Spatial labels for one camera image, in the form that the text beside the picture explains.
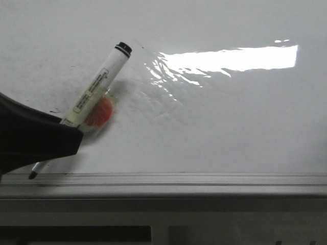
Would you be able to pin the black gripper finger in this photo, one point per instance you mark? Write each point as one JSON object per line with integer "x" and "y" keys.
{"x": 29, "y": 136}

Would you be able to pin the white black whiteboard marker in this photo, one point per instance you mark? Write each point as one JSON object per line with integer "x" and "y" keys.
{"x": 93, "y": 107}

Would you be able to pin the white whiteboard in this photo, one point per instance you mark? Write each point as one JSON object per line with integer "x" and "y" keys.
{"x": 218, "y": 98}

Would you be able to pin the grey metal table rail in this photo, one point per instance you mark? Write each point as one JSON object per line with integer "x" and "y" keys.
{"x": 164, "y": 221}

